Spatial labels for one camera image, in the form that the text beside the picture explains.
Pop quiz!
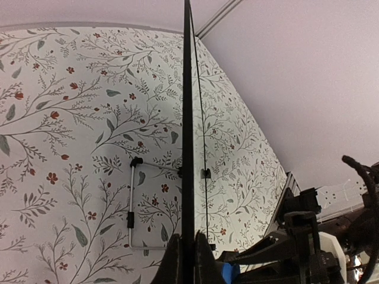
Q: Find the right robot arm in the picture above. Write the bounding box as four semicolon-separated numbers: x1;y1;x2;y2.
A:
216;156;378;283

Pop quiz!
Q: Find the floral patterned table mat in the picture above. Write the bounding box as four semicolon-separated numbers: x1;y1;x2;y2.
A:
1;27;287;283

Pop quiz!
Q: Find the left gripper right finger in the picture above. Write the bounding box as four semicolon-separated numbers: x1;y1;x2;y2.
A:
195;231;226;284

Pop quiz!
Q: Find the white whiteboard black frame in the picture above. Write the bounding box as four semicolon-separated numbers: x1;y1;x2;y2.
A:
182;1;201;283

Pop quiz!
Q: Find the blue whiteboard eraser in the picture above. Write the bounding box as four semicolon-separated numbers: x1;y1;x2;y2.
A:
221;263;240;284

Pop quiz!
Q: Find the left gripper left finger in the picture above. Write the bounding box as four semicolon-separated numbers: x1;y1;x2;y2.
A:
151;234;181;284

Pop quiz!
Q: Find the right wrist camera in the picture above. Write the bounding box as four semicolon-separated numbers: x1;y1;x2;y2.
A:
318;232;347;282

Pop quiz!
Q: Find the metal wire whiteboard stand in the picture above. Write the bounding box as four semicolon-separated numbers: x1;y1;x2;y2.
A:
126;156;216;251

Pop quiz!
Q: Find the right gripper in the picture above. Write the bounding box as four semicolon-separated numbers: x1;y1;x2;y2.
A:
217;211;341;284

